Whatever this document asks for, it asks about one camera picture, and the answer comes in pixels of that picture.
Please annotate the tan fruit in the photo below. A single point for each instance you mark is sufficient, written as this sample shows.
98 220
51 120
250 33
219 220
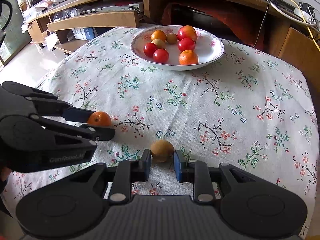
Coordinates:
161 150

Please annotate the small orange mandarin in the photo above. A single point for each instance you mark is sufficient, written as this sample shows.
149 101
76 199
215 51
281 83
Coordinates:
99 118

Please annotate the large red apple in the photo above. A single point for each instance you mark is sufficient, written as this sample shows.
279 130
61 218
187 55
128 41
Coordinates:
187 31

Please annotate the red cloth under cabinet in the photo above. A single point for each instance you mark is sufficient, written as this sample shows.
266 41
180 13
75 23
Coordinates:
245 24

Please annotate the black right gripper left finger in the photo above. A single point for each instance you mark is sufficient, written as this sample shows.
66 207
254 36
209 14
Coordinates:
128 172

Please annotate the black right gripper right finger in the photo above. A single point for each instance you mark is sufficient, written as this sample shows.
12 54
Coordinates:
199 174

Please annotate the red tomato in plate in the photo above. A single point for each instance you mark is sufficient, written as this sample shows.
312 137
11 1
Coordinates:
186 44

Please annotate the red tomato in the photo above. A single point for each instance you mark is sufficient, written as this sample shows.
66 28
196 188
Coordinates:
186 44
149 49
161 56

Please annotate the white power strip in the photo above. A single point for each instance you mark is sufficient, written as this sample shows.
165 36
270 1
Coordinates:
304 15

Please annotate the brown longan in plate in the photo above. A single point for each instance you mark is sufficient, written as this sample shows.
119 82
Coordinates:
171 38

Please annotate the orange mandarin in plate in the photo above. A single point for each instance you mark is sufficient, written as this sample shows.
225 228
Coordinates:
158 34

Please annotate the wooden tv cabinet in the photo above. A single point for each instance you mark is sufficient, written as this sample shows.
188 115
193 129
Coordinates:
284 36

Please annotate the floral white tablecloth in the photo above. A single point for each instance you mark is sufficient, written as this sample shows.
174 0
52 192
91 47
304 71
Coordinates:
249 108

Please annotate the large orange mandarin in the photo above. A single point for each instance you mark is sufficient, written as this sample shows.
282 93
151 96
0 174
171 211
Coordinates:
188 57

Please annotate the brown round longan fruit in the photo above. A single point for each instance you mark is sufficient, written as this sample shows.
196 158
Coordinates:
160 44

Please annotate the white floral plate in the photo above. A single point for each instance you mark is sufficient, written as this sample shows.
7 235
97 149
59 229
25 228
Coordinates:
209 48

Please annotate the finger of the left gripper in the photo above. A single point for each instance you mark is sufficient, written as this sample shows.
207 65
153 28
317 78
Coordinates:
77 114
100 133

